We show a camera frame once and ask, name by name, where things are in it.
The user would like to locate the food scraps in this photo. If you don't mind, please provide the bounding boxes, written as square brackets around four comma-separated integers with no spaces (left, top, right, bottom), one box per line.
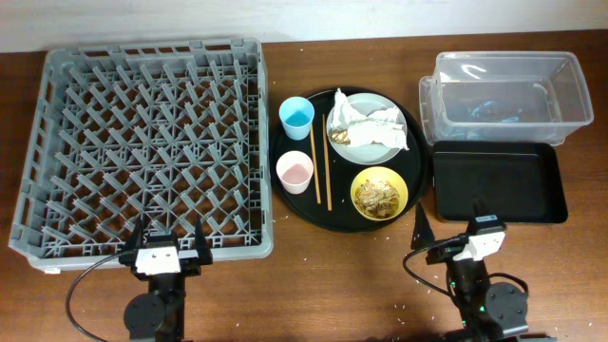
[354,180,400,219]

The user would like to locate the white napkin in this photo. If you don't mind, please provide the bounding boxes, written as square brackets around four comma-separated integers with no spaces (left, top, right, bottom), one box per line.
[328,88,409,150]

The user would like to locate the clear plastic bin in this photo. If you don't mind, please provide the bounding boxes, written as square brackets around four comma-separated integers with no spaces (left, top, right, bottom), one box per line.
[419,51,594,146]

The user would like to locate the left wooden chopstick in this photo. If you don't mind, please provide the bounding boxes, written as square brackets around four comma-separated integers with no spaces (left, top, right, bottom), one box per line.
[310,125,321,204]

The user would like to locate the yellow bowl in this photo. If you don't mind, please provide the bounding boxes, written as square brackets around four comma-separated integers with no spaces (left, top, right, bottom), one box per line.
[351,166,409,221]

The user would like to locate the grey dishwasher rack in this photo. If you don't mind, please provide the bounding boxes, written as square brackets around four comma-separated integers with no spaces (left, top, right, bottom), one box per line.
[9,38,274,274]

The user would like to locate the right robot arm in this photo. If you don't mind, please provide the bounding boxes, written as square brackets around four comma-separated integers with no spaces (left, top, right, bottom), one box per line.
[403,201,529,341]

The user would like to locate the grey plate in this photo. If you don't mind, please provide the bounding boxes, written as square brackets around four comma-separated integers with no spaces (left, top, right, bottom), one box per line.
[327,93,408,165]

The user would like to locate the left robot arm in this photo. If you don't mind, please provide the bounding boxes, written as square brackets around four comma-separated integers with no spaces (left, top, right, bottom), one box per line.
[119,218,213,341]

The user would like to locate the black rectangular tray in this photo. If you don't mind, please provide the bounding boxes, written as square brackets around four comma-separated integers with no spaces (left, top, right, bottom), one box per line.
[432,141,568,224]

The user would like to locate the pink plastic cup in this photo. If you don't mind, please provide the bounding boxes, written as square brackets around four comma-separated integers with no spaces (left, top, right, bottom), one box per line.
[275,150,314,195]

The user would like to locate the blue plastic cup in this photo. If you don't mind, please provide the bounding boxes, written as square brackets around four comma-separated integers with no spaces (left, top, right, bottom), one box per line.
[279,97,314,141]

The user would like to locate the right wooden chopstick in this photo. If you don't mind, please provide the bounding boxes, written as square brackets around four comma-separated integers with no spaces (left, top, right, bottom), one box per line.
[321,114,333,212]

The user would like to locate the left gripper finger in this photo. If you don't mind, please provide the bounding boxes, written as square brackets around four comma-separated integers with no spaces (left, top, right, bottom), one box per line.
[123,216,144,252]
[195,214,209,255]

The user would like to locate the round black tray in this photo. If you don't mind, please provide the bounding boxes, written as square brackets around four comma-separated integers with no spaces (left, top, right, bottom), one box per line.
[269,88,429,233]

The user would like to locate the wooden chopstick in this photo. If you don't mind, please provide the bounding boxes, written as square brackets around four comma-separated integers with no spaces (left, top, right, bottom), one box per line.
[321,114,333,212]
[310,125,321,204]

